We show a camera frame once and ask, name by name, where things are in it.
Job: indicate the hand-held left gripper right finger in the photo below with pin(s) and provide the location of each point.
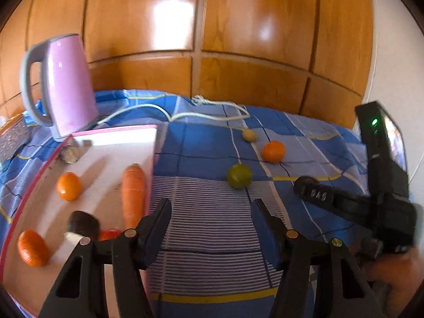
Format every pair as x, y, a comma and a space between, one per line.
265, 232

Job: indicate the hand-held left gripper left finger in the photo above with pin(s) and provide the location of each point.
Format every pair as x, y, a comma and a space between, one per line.
159, 220

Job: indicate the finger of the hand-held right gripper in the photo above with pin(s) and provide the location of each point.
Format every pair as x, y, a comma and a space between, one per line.
321, 195

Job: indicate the carrot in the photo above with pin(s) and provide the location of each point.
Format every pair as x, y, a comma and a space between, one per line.
133, 192

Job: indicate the small red fruit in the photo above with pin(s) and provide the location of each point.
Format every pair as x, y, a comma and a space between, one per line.
110, 235

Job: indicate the green lime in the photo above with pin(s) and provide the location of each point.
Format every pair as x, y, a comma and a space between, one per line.
239, 176

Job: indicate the dark eggplant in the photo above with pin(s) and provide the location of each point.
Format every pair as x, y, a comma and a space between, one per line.
84, 225

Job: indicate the pink-rimmed white tray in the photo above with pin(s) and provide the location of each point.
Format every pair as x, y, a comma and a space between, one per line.
102, 165

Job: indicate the orange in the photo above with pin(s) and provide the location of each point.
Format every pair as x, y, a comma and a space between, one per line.
33, 248
69, 186
273, 151

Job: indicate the brown vegetable piece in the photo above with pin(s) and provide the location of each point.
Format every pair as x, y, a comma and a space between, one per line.
71, 154

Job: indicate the person's right hand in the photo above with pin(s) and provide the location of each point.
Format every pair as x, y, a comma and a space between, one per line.
402, 271

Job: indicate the blue checked bedsheet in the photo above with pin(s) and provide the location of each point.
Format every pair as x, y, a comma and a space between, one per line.
205, 212

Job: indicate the small beige potato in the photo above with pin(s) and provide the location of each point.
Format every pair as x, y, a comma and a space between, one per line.
249, 135

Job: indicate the pink electric kettle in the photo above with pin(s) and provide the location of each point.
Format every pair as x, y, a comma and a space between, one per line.
66, 86

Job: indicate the silver glitter tissue box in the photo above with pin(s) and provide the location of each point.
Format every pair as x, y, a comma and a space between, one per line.
11, 137

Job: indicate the wooden wardrobe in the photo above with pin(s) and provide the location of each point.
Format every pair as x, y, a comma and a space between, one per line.
198, 23

